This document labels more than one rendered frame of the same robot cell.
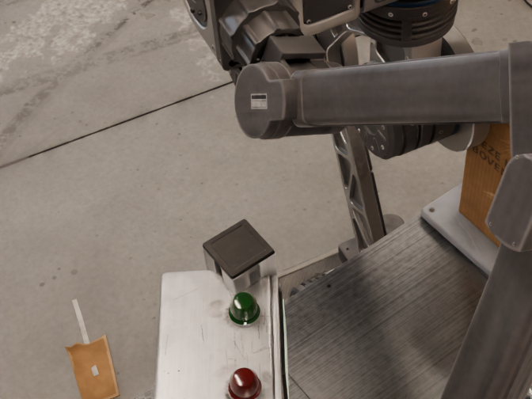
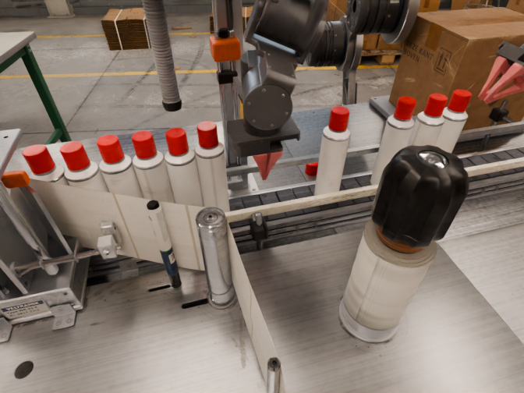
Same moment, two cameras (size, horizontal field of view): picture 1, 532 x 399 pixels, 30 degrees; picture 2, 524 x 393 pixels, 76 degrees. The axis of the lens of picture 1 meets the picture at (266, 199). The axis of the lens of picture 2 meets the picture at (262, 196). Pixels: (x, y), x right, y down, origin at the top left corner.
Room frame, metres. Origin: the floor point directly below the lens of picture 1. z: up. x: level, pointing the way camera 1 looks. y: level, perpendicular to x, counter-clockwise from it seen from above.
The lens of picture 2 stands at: (-0.09, -0.22, 1.37)
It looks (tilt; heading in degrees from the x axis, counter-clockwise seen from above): 42 degrees down; 17
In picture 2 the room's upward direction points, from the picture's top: straight up
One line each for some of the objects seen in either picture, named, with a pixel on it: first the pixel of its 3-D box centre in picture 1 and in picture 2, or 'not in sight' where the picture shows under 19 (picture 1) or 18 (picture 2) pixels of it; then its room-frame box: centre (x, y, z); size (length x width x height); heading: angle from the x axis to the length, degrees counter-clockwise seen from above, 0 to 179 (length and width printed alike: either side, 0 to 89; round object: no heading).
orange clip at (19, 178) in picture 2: not in sight; (15, 177); (0.15, 0.21, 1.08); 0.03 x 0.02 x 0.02; 122
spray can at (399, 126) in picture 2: not in sight; (393, 146); (0.55, -0.31, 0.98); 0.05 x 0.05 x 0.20
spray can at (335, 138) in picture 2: not in sight; (332, 157); (0.47, -0.19, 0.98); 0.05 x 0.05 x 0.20
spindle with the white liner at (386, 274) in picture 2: not in sight; (392, 255); (0.21, -0.30, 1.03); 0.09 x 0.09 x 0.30
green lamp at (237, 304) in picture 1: (243, 306); not in sight; (0.46, 0.03, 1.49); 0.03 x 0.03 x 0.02
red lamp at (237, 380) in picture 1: (244, 382); not in sight; (0.39, 0.03, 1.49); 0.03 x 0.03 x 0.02
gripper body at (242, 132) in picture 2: not in sight; (262, 115); (0.34, -0.09, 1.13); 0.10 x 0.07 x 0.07; 121
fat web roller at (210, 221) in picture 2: not in sight; (217, 261); (0.17, -0.07, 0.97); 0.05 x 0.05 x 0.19
